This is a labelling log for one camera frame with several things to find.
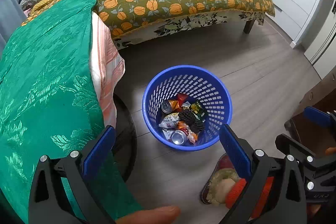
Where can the white door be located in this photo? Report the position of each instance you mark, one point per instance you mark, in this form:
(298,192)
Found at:
(323,37)

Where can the green yellow snack packet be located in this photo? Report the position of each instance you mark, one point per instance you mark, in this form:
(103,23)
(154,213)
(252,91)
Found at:
(198,108)

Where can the black round table base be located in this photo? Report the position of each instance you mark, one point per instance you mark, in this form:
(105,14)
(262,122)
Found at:
(128,134)

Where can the person's orange clothing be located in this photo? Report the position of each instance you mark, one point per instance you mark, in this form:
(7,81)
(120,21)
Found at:
(236,192)

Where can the red plastic bag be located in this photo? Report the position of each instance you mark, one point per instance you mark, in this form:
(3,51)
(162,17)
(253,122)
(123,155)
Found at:
(181,98)

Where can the crushed red drink can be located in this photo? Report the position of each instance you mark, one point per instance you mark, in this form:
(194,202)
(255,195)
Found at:
(179,136)

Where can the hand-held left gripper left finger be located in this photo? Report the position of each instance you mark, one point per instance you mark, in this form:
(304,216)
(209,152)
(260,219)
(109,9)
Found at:
(98,151)

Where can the pink striped cloth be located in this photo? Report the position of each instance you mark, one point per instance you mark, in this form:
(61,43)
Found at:
(105,61)

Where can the person's left hand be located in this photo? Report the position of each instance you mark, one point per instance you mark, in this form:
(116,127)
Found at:
(155,214)

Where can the crushed orange drink can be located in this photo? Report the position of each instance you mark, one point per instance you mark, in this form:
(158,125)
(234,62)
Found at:
(169,105)

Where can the white yellow snack packet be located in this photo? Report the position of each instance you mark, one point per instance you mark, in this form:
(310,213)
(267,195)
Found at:
(169,120)

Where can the grey blue curtain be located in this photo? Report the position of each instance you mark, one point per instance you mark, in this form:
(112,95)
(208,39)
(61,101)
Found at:
(9,11)

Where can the green patterned tablecloth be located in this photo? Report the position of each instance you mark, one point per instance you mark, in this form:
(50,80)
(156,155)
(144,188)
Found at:
(47,77)

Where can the blue plastic basket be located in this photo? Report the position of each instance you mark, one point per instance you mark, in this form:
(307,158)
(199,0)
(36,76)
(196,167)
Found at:
(210,82)

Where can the brown wooden furniture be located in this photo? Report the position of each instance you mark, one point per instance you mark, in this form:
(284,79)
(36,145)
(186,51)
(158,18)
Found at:
(315,98)

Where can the orange snack packet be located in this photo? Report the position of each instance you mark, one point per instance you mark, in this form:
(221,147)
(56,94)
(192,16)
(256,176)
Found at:
(193,134)

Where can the floral bed skirt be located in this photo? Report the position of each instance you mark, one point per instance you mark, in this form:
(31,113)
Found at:
(183,24)

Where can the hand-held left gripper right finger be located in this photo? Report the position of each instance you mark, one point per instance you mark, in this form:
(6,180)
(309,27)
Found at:
(235,150)

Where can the red slipper with fluffy lining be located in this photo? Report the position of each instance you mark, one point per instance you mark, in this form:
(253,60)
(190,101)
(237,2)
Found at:
(220,187)

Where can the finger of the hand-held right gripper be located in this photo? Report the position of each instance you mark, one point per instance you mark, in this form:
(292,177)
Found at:
(319,116)
(291,146)

